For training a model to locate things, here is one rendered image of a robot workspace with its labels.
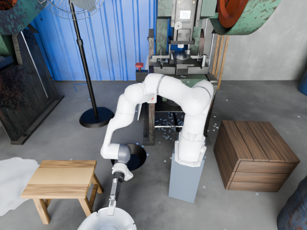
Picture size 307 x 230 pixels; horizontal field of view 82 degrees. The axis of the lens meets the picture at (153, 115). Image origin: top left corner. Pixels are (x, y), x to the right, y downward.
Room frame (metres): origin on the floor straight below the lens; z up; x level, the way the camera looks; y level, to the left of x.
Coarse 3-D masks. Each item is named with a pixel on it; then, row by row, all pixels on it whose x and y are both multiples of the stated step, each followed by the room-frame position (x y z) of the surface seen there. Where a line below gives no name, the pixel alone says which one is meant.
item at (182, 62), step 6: (174, 54) 1.45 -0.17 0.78; (180, 54) 1.44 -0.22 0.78; (186, 54) 1.45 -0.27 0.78; (174, 60) 1.31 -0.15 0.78; (180, 60) 1.31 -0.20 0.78; (186, 60) 1.31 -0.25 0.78; (192, 60) 1.31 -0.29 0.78; (180, 66) 1.34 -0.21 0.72; (186, 66) 1.34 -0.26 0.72; (180, 72) 1.34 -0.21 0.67; (186, 72) 1.34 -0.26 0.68
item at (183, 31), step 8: (176, 0) 1.43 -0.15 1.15; (184, 0) 1.43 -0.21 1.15; (192, 0) 1.43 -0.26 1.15; (176, 8) 1.43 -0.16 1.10; (184, 8) 1.43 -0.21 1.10; (192, 8) 1.43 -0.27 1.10; (176, 16) 1.43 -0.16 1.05; (184, 16) 1.43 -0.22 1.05; (192, 16) 1.43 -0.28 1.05; (176, 24) 1.42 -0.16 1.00; (184, 24) 1.43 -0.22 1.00; (192, 24) 1.43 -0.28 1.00; (176, 32) 1.43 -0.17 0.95; (184, 32) 1.40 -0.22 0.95; (192, 32) 1.44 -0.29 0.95; (176, 40) 1.41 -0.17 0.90; (184, 40) 1.40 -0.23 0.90
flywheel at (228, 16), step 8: (224, 0) 1.73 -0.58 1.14; (232, 0) 1.57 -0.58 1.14; (240, 0) 1.43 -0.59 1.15; (224, 8) 1.68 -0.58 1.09; (232, 8) 1.54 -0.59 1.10; (240, 8) 1.32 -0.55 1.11; (224, 16) 1.58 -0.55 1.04; (232, 16) 1.50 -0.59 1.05; (224, 24) 1.53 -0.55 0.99; (232, 24) 1.38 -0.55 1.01
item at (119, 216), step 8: (104, 208) 0.46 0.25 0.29; (88, 216) 0.42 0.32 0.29; (96, 216) 0.42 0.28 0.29; (104, 216) 0.42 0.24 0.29; (112, 216) 0.42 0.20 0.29; (120, 216) 0.42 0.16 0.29; (128, 216) 0.42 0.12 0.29; (88, 224) 0.39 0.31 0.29; (96, 224) 0.39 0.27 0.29; (104, 224) 0.39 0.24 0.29; (112, 224) 0.39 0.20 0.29; (120, 224) 0.39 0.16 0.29; (128, 224) 0.39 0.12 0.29
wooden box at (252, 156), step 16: (224, 128) 1.05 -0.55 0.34; (240, 128) 1.04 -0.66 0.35; (256, 128) 1.04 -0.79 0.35; (272, 128) 1.04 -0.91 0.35; (224, 144) 0.97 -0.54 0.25; (240, 144) 0.87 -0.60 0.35; (256, 144) 0.87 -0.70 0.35; (272, 144) 0.87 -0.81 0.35; (224, 160) 0.89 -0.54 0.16; (240, 160) 0.74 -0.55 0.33; (256, 160) 0.74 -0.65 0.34; (272, 160) 0.73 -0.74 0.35; (288, 160) 0.73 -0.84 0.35; (224, 176) 0.81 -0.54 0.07; (240, 176) 0.74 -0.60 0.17; (256, 176) 0.73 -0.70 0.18; (272, 176) 0.73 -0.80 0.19; (288, 176) 0.73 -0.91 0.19
